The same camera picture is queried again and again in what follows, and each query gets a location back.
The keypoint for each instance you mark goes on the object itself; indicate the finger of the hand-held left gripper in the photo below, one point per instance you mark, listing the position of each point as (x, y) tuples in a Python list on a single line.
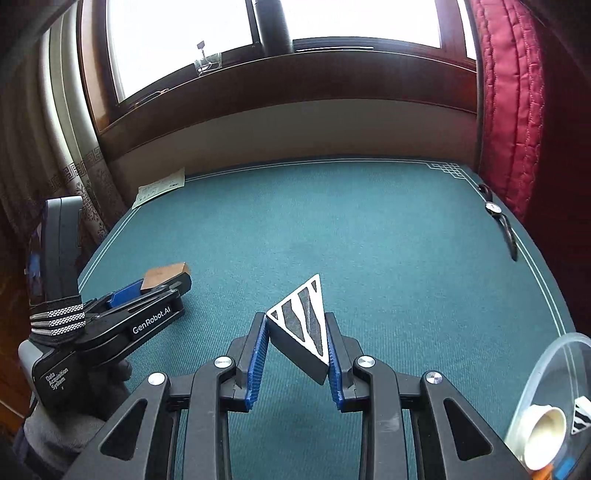
[(180, 284), (125, 293)]

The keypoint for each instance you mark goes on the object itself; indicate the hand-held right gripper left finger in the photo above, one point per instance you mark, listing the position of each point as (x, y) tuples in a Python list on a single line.
[(256, 364)]

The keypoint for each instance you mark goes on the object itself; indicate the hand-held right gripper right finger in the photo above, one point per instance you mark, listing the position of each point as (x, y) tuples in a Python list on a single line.
[(333, 369)]

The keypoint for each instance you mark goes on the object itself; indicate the rectangular wooden block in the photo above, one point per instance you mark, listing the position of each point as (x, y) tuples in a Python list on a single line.
[(161, 274)]

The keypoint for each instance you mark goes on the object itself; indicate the white zebra-striped triangle block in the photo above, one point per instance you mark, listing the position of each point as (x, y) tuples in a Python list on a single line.
[(300, 323)]

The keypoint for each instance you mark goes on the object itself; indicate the clear plastic container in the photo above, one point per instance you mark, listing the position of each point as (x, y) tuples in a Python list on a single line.
[(531, 378)]

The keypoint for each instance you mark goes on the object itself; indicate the white plastic cup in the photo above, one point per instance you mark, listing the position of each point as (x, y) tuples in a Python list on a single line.
[(545, 434)]

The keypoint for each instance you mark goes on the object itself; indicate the small orange wedge block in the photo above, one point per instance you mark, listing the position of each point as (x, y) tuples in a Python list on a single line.
[(545, 474)]

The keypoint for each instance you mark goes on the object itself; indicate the blue wooden block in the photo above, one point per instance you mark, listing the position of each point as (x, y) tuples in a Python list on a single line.
[(565, 468)]

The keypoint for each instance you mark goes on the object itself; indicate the tiger-striped wooden triangle block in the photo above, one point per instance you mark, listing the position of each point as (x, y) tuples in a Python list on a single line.
[(582, 415)]

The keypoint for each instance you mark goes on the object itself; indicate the person's left hand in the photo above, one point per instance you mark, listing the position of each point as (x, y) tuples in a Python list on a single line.
[(78, 424)]

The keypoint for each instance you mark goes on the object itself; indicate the paper sheet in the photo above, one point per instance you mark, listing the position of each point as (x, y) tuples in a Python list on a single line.
[(159, 188)]

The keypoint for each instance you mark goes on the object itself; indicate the green felt table cover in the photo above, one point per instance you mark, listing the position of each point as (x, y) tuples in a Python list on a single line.
[(369, 240)]

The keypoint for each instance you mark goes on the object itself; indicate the beige patterned curtain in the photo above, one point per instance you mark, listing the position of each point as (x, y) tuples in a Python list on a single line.
[(60, 152)]

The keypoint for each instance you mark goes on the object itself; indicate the small glass on windowsill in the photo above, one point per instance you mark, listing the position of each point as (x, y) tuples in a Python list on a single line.
[(208, 60)]

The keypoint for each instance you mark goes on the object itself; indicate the wristwatch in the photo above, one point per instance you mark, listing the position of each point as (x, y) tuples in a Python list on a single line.
[(496, 212)]

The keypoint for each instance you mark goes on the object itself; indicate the red quilted curtain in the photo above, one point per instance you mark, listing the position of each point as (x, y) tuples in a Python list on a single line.
[(512, 101)]

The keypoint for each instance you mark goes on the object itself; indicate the wooden window frame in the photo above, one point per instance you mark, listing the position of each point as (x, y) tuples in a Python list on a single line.
[(277, 92)]

